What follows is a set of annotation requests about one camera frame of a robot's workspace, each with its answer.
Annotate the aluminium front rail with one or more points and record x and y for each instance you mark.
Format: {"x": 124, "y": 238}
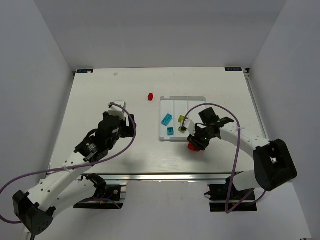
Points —
{"x": 166, "y": 177}

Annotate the small red lego brick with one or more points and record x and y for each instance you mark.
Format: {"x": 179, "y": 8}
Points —
{"x": 150, "y": 96}

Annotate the small blue lego brick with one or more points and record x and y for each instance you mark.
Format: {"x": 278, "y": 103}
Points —
{"x": 170, "y": 131}

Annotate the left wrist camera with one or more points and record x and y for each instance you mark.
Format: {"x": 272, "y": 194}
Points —
{"x": 116, "y": 109}

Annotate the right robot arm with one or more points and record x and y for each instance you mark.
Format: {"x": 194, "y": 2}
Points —
{"x": 273, "y": 165}

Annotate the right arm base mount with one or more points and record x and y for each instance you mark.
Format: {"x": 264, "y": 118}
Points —
{"x": 217, "y": 195}

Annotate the left blue corner label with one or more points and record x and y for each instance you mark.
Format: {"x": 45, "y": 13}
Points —
{"x": 84, "y": 71}

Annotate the right side rail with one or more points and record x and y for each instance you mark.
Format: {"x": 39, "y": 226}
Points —
{"x": 246, "y": 73}

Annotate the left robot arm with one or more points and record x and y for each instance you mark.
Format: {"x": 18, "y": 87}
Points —
{"x": 38, "y": 207}

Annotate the blue long lego brick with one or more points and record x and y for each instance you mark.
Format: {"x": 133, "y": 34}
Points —
{"x": 167, "y": 119}

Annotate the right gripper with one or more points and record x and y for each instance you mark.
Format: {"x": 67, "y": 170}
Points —
{"x": 196, "y": 142}

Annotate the white divided tray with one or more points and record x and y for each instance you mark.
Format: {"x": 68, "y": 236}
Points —
{"x": 172, "y": 109}

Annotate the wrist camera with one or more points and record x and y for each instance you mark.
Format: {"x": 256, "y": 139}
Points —
{"x": 188, "y": 125}
{"x": 116, "y": 109}

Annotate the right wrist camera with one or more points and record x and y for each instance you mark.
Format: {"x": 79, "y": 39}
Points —
{"x": 188, "y": 125}

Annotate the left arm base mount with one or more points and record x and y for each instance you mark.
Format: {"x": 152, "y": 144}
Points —
{"x": 107, "y": 196}

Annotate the large red lego brick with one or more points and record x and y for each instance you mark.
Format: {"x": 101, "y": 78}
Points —
{"x": 192, "y": 147}

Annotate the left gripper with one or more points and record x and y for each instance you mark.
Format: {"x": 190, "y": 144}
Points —
{"x": 127, "y": 125}

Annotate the right blue corner label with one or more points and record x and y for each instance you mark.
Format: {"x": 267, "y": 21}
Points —
{"x": 233, "y": 69}

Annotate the blue corner label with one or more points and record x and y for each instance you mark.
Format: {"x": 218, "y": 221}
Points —
{"x": 233, "y": 69}
{"x": 84, "y": 71}

